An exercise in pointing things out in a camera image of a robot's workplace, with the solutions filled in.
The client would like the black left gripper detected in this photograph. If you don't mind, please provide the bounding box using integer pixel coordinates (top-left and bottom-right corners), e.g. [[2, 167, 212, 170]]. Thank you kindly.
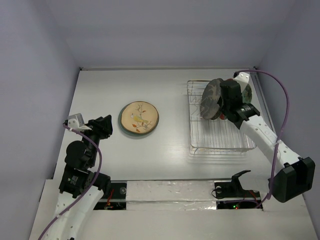
[[79, 114, 112, 166]]

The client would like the dark brown patterned plate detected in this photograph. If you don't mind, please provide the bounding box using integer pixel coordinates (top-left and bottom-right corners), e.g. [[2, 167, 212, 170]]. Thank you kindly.
[[200, 78, 224, 120]]

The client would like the light blue plate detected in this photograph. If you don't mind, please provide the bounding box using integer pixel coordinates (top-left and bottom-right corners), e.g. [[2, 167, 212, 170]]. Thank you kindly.
[[117, 104, 160, 138]]

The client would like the beige bird pattern plate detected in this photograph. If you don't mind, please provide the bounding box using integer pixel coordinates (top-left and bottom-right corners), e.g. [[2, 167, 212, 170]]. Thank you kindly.
[[120, 100, 160, 134]]

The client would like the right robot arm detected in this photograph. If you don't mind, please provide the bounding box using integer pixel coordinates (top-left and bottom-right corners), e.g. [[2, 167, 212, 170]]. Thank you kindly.
[[220, 79, 316, 203]]

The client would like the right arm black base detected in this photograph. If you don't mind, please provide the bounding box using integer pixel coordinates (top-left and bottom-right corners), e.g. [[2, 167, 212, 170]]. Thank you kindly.
[[211, 170, 256, 200]]

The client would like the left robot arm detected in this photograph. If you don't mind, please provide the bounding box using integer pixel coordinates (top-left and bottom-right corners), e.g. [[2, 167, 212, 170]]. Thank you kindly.
[[39, 113, 113, 240]]

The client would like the green floral plate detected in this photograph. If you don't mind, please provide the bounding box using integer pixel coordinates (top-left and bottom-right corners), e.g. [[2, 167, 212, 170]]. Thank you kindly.
[[241, 84, 253, 104]]

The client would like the white foam block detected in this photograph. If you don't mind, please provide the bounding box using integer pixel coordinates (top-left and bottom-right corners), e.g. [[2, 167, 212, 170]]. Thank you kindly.
[[125, 180, 217, 211]]

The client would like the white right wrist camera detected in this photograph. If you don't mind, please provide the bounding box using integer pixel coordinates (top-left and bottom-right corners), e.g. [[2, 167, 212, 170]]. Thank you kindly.
[[233, 72, 250, 88]]

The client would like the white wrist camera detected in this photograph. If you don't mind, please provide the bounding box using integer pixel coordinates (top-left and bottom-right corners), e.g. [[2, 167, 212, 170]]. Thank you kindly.
[[64, 113, 91, 132], [233, 72, 250, 88]]

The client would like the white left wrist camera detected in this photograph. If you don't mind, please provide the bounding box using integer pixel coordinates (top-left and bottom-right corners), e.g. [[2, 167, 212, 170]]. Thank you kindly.
[[64, 113, 91, 132]]

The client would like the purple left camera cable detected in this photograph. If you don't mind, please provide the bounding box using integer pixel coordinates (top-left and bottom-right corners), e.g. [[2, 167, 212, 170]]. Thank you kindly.
[[36, 122, 103, 240]]

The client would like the metal wire dish rack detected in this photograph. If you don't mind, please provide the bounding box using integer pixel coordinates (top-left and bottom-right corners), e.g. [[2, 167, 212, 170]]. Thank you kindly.
[[187, 80, 256, 155]]

